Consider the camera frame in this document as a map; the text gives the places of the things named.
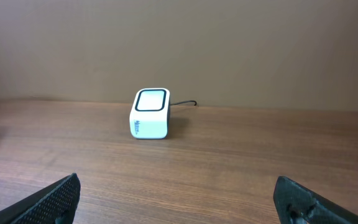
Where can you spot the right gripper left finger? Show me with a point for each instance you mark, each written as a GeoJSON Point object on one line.
{"type": "Point", "coordinates": [54, 204]}

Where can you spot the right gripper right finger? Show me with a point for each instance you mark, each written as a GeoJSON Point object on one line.
{"type": "Point", "coordinates": [295, 203]}

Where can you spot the white barcode scanner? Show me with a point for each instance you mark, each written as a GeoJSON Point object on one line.
{"type": "Point", "coordinates": [150, 114]}

